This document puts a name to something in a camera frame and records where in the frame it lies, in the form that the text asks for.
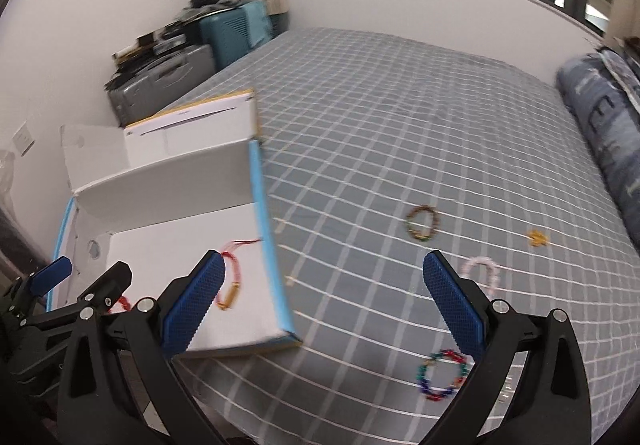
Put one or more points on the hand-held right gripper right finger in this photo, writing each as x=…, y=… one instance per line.
x=455, y=310

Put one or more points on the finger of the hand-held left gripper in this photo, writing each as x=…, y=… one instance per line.
x=50, y=276
x=107, y=286

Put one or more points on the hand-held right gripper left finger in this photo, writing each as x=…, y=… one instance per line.
x=192, y=307

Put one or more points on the red tassel charm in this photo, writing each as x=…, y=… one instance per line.
x=235, y=275

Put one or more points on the white cardboard box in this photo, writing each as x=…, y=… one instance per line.
x=175, y=245

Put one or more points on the grey suitcase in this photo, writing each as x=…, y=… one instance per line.
x=165, y=75

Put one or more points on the pile of dark devices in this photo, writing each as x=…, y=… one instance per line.
x=150, y=42

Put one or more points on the blue suitcase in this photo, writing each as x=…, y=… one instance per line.
x=230, y=35

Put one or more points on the white wall socket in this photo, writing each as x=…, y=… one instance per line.
x=23, y=139

